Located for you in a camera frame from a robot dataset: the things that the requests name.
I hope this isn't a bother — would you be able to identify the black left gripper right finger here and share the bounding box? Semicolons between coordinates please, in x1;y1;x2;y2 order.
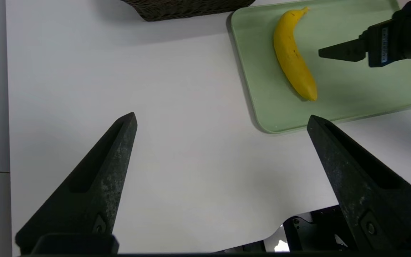
306;115;411;252

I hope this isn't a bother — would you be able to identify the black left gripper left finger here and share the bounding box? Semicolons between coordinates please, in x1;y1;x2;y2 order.
15;112;138;255

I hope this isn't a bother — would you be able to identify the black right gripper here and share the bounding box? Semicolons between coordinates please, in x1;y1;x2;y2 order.
318;0;411;68

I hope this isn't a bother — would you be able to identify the yellow banana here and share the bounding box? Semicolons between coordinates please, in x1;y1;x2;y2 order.
273;6;318;102

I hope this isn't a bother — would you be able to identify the dark brown wicker basket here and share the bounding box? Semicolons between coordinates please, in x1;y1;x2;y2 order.
121;0;256;22

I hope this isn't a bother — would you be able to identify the light green plastic tray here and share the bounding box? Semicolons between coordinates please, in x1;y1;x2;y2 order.
230;0;411;134

